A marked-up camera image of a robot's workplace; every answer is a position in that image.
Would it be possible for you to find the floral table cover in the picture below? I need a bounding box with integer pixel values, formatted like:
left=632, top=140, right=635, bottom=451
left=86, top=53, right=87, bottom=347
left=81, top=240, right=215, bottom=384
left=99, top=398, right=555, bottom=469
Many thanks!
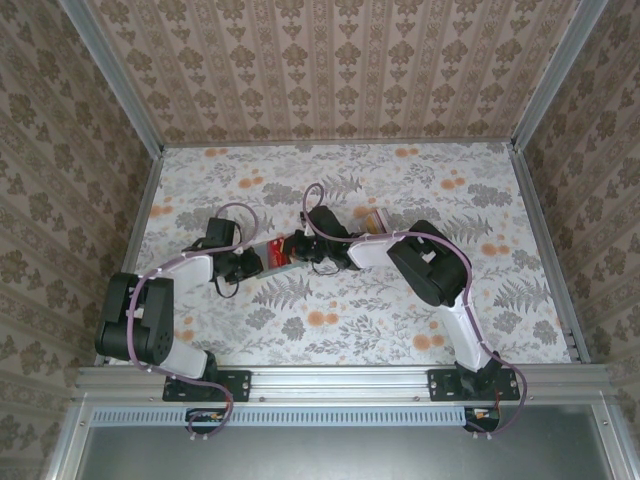
left=107, top=141, right=574, bottom=367

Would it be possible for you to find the grey metal sheet panel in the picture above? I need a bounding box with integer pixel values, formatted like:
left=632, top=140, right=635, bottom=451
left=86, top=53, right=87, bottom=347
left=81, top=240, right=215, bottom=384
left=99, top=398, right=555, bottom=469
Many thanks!
left=74, top=424, right=609, bottom=480

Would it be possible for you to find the black left camera cable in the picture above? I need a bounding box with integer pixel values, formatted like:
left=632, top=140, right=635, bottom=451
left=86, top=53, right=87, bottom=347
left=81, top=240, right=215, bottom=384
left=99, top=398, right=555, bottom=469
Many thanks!
left=213, top=273, right=241, bottom=299

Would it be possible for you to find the thin aluminium wall rail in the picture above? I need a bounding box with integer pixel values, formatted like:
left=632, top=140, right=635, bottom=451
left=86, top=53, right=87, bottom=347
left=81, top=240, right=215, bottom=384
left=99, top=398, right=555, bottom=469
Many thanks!
left=160, top=137, right=517, bottom=149

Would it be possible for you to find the aluminium table side rail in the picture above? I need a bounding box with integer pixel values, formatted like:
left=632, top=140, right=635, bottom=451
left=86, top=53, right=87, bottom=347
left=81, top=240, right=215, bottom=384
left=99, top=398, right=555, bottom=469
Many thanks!
left=509, top=142, right=592, bottom=365
left=94, top=147, right=166, bottom=369

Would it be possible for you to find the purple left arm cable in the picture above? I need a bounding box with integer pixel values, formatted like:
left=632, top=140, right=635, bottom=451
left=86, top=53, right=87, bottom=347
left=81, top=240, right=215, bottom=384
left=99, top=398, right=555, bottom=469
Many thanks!
left=127, top=202, right=260, bottom=444

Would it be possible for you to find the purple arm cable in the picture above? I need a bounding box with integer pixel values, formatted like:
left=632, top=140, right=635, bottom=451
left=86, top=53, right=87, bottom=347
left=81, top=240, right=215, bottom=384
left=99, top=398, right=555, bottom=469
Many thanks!
left=127, top=202, right=260, bottom=444
left=302, top=182, right=530, bottom=441

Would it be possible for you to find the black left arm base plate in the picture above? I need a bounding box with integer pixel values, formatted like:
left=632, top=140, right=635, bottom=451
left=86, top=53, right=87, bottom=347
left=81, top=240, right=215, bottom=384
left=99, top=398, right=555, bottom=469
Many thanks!
left=162, top=368, right=252, bottom=403

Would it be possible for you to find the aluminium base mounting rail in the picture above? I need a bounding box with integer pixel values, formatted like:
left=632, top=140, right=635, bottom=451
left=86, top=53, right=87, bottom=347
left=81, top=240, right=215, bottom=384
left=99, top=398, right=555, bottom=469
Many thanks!
left=73, top=363, right=616, bottom=405

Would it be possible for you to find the aluminium upright frame post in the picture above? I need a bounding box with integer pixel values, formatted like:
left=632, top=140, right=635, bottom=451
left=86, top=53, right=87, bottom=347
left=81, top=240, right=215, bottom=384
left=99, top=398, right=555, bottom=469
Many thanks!
left=510, top=0, right=610, bottom=151
left=57, top=0, right=166, bottom=157

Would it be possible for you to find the slotted cable duct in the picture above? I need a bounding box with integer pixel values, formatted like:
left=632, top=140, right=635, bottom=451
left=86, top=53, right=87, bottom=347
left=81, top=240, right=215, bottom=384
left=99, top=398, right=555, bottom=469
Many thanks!
left=91, top=405, right=474, bottom=427

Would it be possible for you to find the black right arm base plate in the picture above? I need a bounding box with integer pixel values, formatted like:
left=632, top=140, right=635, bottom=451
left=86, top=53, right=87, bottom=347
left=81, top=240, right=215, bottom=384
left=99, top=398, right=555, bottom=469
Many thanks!
left=428, top=368, right=521, bottom=403

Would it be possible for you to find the aluminium lower frame bar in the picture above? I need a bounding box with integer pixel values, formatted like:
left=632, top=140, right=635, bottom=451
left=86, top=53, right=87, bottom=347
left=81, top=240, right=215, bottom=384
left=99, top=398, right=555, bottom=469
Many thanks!
left=44, top=394, right=96, bottom=480
left=592, top=399, right=640, bottom=480

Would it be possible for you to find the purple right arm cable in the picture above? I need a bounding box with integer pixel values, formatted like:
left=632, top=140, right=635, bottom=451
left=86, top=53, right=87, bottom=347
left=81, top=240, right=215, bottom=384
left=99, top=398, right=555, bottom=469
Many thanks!
left=302, top=182, right=530, bottom=441

